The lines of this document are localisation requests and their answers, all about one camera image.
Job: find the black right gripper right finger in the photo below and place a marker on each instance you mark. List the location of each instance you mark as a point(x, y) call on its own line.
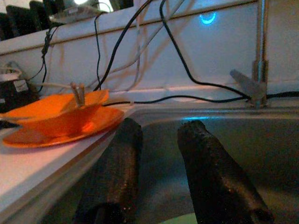
point(210, 175)

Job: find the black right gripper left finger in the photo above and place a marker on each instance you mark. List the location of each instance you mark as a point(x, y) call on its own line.
point(116, 175)

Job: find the stainless steel sink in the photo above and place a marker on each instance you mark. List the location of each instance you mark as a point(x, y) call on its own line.
point(233, 144)

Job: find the green plate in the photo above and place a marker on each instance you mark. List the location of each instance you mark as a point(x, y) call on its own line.
point(180, 220)

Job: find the orange plate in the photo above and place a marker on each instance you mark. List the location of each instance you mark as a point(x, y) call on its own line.
point(35, 142)

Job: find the orange bowl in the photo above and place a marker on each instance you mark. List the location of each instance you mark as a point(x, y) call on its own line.
point(46, 105)

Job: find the black box with white label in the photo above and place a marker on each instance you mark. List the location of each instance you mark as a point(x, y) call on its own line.
point(14, 100)

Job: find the chrome faucet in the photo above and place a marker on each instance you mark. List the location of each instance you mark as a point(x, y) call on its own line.
point(260, 46)

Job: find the black electronics box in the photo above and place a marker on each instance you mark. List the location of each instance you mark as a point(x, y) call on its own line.
point(21, 21)

